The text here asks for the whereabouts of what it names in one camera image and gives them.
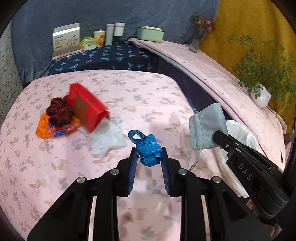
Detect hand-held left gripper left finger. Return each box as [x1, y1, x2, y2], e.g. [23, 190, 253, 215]
[27, 147, 138, 241]

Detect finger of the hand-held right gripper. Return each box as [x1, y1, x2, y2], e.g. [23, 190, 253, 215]
[213, 130, 241, 153]
[228, 136, 284, 173]

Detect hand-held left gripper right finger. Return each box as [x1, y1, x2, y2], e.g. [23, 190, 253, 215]
[161, 147, 272, 241]

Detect grey drawstring pouch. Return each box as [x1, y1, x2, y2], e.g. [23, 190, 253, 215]
[187, 103, 229, 172]

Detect blue ribbon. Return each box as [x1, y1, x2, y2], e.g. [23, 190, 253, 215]
[128, 130, 162, 167]

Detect white glove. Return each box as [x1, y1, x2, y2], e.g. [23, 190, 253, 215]
[87, 120, 126, 159]

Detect red paper box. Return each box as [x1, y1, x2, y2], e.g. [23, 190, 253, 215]
[68, 83, 109, 133]

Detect person's right hand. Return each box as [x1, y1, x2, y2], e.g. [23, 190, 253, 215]
[245, 197, 258, 210]

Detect dark purple cloth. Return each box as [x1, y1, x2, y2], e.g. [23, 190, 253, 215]
[157, 59, 232, 121]

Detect green plant in white pot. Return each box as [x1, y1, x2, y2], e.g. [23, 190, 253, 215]
[228, 34, 293, 108]

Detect pink floral blanket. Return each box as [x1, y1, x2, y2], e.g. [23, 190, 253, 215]
[0, 70, 250, 241]

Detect pink speckled shelf cloth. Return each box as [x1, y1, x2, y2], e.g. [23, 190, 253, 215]
[128, 38, 287, 169]

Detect dark red scrunchie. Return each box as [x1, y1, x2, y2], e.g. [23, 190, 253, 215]
[46, 96, 74, 127]

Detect orange snack packet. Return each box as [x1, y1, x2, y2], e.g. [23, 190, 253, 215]
[35, 112, 82, 139]

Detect glass vase with pink flowers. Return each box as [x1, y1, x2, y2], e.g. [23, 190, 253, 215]
[190, 13, 216, 53]

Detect dark blue floral cloth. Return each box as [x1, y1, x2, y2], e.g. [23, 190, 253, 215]
[47, 43, 160, 76]

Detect yellow backdrop cloth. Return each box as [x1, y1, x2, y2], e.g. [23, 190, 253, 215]
[199, 0, 296, 135]

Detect green tissue box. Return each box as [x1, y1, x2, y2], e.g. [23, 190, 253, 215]
[136, 26, 165, 42]

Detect green tissue packet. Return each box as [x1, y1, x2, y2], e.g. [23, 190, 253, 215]
[79, 36, 96, 51]

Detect yellow tin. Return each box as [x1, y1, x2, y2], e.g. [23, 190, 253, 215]
[93, 30, 104, 47]

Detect tall white bottle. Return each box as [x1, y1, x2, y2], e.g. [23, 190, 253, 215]
[105, 24, 114, 46]

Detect white cup on stand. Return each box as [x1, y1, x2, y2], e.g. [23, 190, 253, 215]
[113, 22, 126, 45]

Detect white card box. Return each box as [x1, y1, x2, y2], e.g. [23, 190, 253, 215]
[52, 22, 82, 60]

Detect blue backdrop cloth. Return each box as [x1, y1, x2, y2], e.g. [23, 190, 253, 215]
[10, 0, 220, 85]

